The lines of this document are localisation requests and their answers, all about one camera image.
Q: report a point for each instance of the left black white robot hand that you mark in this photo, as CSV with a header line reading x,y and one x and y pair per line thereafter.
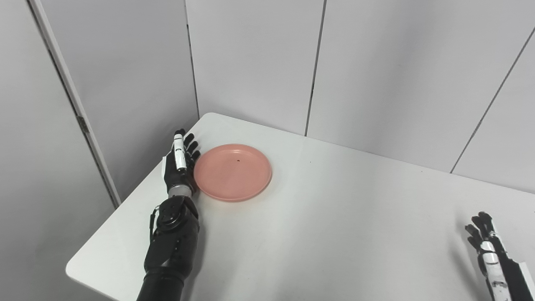
x,y
173,175

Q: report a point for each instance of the pink round plate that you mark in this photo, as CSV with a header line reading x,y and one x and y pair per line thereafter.
x,y
232,172

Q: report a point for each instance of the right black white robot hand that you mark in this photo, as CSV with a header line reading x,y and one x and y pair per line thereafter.
x,y
510,271

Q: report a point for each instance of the metal wall panel hinge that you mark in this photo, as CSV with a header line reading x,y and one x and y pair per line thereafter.
x,y
82,124

